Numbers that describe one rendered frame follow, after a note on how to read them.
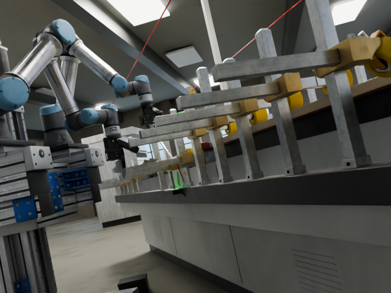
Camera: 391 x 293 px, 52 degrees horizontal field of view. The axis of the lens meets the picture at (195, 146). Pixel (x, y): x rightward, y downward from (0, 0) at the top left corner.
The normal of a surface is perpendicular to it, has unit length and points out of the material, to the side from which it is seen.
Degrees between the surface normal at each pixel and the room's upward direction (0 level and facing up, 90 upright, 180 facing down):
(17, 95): 95
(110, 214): 90
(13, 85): 95
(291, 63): 90
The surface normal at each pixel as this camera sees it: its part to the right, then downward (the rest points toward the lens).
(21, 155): -0.18, -0.02
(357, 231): -0.92, 0.18
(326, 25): 0.33, -0.13
